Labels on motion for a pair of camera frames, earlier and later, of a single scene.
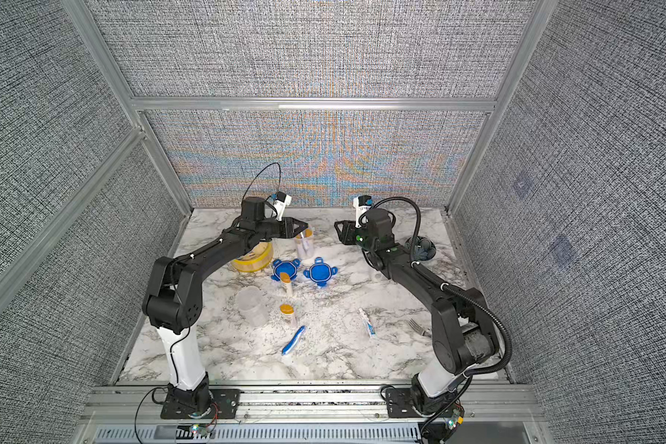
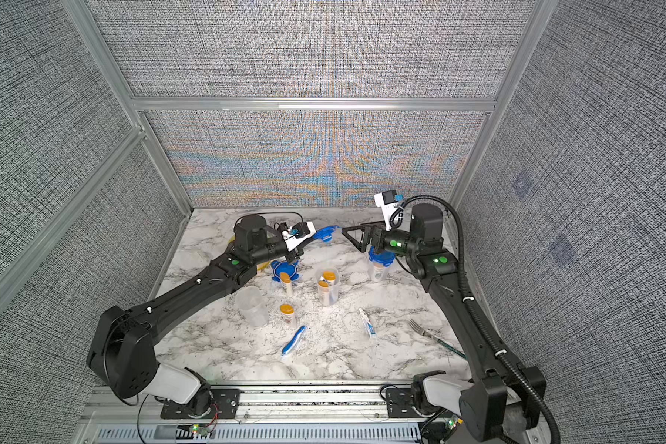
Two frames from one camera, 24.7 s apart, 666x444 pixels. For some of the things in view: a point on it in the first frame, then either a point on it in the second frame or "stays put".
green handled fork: [424, 332] stays put
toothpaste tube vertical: [367, 323] stays put
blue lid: [320, 272] to [325, 233]
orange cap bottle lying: [287, 281] stays put
